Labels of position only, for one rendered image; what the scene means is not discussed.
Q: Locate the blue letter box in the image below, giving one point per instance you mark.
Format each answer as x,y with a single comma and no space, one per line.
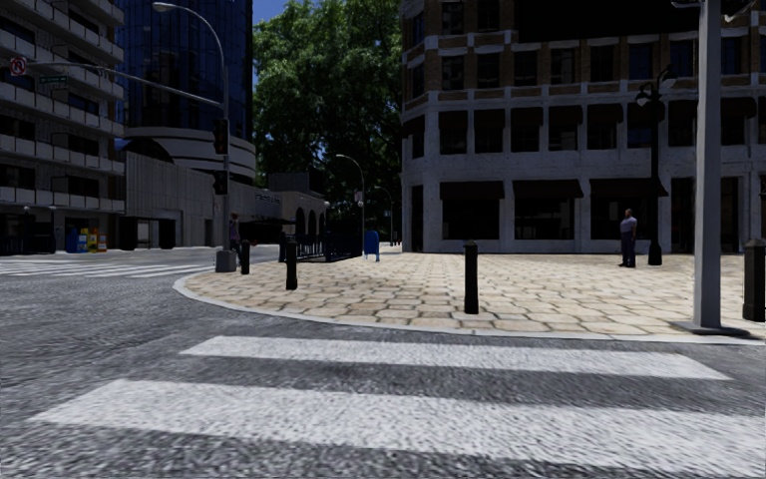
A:
371,243

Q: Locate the grey street lamp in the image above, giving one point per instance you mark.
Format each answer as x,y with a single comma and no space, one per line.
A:
361,197
391,215

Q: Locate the dark stairway railing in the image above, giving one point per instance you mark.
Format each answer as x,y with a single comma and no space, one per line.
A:
323,246

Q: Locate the trees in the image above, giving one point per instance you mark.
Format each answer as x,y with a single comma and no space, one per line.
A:
329,102

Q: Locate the person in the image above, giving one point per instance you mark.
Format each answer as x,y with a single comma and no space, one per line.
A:
234,233
628,236

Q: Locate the traffic light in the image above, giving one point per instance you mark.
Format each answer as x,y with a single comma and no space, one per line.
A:
225,179

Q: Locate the brown brick building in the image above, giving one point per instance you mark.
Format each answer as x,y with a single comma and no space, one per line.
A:
538,149

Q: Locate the low pale arched building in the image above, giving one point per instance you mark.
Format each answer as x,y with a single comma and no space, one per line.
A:
197,209

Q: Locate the glass tower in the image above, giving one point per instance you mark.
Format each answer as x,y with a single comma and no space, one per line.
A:
185,78

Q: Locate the black street lamp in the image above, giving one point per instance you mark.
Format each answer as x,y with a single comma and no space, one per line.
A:
654,179

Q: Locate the orange box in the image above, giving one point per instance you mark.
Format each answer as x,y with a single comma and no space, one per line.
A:
102,242

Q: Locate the grey pole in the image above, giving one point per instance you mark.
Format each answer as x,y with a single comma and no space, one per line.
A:
709,179

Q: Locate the pale concrete building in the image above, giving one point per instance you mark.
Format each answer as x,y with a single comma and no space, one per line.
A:
60,149

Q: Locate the short dark post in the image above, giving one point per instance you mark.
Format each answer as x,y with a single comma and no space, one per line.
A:
471,278
754,281
282,248
291,266
245,257

